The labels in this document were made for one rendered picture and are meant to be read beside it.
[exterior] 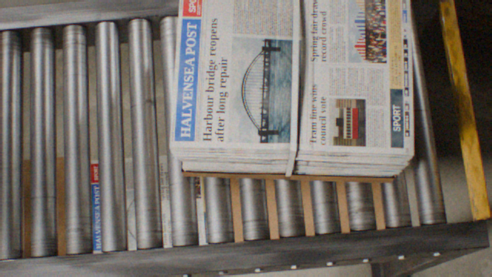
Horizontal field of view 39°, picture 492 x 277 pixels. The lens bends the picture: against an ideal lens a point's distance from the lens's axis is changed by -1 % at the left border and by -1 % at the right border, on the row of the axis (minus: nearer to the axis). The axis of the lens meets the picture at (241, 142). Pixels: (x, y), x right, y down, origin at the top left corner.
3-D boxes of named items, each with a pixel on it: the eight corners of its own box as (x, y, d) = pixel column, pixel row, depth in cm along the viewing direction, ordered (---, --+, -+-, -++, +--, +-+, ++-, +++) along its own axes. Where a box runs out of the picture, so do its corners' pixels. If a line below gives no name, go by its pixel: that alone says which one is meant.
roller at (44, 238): (58, 31, 143) (51, 21, 138) (61, 264, 130) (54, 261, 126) (34, 33, 143) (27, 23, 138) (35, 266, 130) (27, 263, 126)
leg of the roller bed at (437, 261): (398, 260, 203) (466, 227, 138) (401, 280, 202) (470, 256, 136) (379, 261, 203) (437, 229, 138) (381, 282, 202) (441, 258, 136)
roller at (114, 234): (121, 25, 143) (117, 15, 138) (131, 258, 130) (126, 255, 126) (97, 28, 143) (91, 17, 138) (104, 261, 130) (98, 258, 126)
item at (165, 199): (211, 151, 212) (210, 150, 211) (217, 246, 205) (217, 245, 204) (88, 161, 212) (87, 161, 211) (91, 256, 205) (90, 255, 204)
